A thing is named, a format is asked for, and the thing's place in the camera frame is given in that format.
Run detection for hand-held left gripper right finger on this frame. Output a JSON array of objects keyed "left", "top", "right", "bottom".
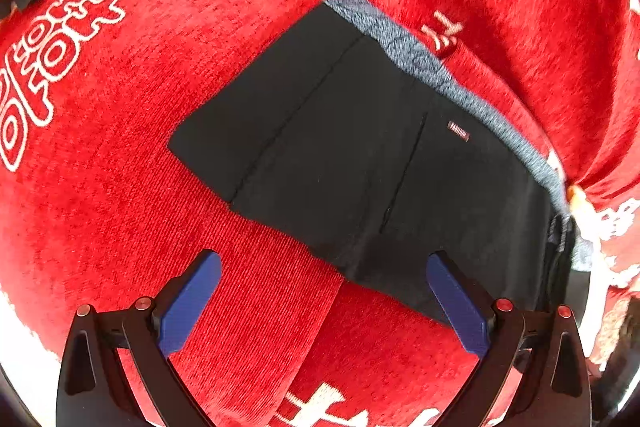
[{"left": 426, "top": 251, "right": 593, "bottom": 427}]

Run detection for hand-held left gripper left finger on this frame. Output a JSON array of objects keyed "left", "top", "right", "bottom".
[{"left": 56, "top": 250, "right": 222, "bottom": 427}]

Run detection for black pants with grey trim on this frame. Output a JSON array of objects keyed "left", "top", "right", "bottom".
[{"left": 167, "top": 0, "right": 595, "bottom": 325}]

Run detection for red printed blanket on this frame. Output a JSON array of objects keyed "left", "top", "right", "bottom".
[{"left": 0, "top": 0, "right": 640, "bottom": 427}]

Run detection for small cream orange object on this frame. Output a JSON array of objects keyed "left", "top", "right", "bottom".
[{"left": 566, "top": 185, "right": 587, "bottom": 214}]

